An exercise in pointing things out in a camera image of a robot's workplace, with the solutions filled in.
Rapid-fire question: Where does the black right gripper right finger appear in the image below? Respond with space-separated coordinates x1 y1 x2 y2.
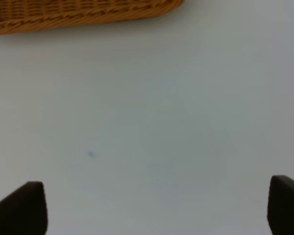
267 175 294 235

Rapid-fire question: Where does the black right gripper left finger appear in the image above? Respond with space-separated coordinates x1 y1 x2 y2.
0 181 48 235

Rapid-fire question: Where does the tan wicker basket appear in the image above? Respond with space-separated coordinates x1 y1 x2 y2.
0 0 183 35

